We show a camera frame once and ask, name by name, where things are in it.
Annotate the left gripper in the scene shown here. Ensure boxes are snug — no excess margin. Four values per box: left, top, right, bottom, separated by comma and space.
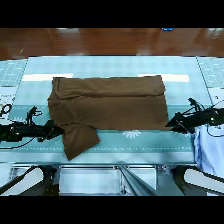
36, 120, 57, 143

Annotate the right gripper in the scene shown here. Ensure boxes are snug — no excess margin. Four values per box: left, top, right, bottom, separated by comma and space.
165, 111, 205, 135

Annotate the brown T-shirt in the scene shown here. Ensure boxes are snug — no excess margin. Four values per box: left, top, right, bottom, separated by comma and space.
47, 74, 170, 162

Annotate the light blue garment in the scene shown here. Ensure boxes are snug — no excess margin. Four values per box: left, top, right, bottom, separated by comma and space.
192, 124, 224, 178

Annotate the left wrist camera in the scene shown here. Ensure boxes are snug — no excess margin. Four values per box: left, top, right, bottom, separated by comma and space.
25, 105, 43, 126

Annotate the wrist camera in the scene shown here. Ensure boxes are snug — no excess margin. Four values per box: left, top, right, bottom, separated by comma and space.
25, 105, 43, 126
187, 97, 205, 115

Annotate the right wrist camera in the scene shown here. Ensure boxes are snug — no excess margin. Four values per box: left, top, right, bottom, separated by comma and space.
187, 97, 205, 115

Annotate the black cable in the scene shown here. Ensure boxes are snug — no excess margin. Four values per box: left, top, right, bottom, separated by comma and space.
205, 123, 224, 138
0, 137, 37, 150

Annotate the silver frame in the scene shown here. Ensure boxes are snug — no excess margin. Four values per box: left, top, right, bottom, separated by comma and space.
0, 161, 224, 197

